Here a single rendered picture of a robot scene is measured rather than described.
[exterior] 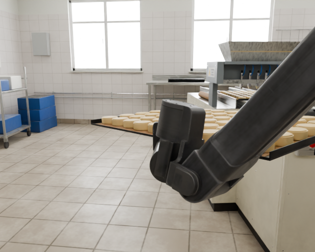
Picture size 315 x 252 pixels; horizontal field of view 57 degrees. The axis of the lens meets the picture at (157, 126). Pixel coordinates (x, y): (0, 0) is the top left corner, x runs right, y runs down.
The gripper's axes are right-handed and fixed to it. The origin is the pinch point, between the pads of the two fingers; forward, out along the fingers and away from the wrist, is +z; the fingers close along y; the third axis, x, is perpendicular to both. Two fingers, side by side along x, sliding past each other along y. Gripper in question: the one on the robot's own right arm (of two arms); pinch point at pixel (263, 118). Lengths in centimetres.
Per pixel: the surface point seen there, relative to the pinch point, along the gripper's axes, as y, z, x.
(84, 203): -94, 110, -134
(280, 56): 24, -47, -140
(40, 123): -69, 276, -390
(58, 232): -95, 114, -91
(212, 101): -9, 3, -136
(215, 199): -85, 1, -128
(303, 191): -50, -39, -64
